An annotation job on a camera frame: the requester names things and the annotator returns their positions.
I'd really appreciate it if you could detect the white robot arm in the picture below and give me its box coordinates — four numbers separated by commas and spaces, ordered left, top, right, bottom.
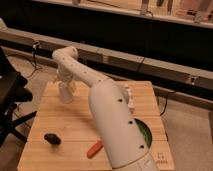
52, 46, 159, 171

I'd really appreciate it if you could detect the black eraser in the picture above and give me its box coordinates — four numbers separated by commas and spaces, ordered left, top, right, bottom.
44, 133, 61, 145

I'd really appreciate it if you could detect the black office chair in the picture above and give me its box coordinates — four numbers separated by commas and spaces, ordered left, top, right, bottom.
0, 47, 36, 147

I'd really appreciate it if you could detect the white small block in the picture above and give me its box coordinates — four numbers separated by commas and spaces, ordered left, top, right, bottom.
124, 84, 135, 113

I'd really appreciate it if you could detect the orange carrot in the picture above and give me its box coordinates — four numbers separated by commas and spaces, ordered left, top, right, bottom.
86, 140, 103, 158

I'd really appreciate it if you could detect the green plate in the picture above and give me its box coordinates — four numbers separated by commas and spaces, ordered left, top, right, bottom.
136, 119, 152, 147

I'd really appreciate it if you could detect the black cable right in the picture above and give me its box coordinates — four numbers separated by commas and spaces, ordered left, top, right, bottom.
159, 90, 176, 117

